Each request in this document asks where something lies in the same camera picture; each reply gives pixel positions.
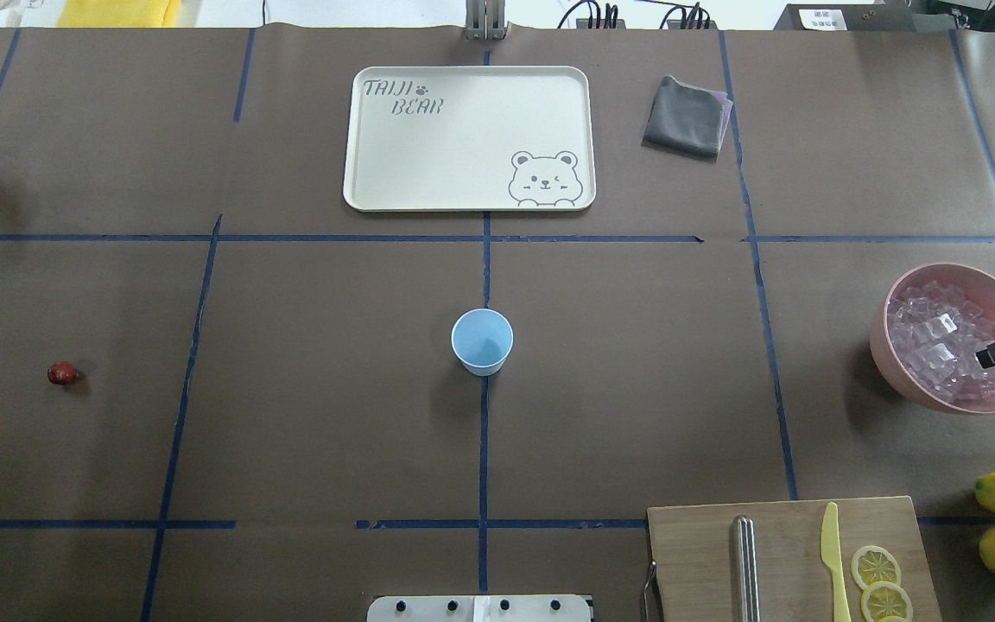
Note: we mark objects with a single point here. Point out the red strawberry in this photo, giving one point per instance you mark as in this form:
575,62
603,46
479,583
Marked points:
62,373

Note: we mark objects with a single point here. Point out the pile of clear ice cubes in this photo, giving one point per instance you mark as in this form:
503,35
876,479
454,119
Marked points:
936,331

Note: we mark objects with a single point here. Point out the light blue plastic cup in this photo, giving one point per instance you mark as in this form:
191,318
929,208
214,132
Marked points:
482,340

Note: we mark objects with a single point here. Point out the pink bowl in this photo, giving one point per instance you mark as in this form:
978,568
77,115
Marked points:
980,289

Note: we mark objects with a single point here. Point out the lemon slice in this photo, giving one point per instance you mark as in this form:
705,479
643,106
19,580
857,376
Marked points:
874,564
883,600

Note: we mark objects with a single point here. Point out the yellow plastic knife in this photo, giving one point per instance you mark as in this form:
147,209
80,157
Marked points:
831,556

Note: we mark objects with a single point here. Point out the steel muddler black tip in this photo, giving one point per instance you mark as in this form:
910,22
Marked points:
746,585

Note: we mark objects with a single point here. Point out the wooden cutting board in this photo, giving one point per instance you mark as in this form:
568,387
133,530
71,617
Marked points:
693,549

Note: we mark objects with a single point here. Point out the folded grey cloth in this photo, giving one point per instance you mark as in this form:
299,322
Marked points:
688,119

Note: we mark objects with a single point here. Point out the cream bear tray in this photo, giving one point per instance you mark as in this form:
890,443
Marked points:
470,139

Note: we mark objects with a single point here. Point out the yellow cloth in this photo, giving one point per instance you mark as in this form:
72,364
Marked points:
119,14

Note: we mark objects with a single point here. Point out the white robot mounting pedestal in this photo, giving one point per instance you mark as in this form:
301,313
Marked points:
482,607

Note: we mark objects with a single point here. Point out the aluminium frame post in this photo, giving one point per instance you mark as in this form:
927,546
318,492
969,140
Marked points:
486,20

